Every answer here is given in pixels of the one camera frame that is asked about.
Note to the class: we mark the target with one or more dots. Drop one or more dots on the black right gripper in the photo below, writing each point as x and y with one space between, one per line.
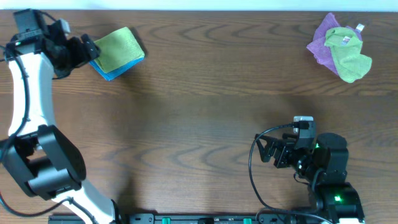
287 145

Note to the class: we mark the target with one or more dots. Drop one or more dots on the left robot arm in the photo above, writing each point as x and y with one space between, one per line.
38 156

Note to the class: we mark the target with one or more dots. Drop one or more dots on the purple cloth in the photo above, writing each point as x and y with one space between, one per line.
317 47

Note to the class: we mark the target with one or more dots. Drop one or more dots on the folded blue cloth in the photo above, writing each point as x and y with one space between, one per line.
117 72

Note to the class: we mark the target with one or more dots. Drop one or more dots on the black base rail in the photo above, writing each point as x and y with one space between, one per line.
262 218

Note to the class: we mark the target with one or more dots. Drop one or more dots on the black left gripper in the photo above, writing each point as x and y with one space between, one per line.
78 51

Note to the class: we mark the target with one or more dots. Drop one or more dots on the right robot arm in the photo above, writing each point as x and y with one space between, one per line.
321 161

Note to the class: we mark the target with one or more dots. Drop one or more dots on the crumpled olive green cloth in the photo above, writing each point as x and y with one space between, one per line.
345 47

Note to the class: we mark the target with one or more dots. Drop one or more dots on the light green cloth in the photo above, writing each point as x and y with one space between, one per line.
117 49

